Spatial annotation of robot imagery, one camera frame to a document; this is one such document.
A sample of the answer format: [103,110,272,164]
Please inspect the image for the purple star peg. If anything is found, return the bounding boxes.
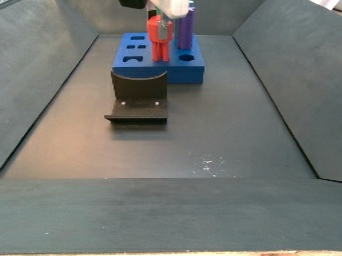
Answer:
[177,8,195,50]

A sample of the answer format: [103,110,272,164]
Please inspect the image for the black curved fixture cradle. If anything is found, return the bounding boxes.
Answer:
[104,73,168,122]

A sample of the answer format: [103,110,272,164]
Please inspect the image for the blue block with shaped holes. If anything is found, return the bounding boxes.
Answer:
[112,33,204,84]

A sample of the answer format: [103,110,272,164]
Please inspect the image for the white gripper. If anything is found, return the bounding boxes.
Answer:
[147,0,189,40]

